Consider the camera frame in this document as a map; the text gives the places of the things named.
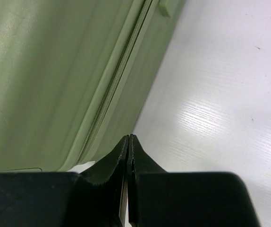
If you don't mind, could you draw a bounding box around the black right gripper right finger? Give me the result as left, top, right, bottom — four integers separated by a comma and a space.
127, 134, 260, 227

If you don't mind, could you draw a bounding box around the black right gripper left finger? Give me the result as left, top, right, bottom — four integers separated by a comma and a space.
0, 136, 129, 227

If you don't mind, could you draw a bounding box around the green suitcase blue lining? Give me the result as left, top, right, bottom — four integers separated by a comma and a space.
0, 0, 185, 172

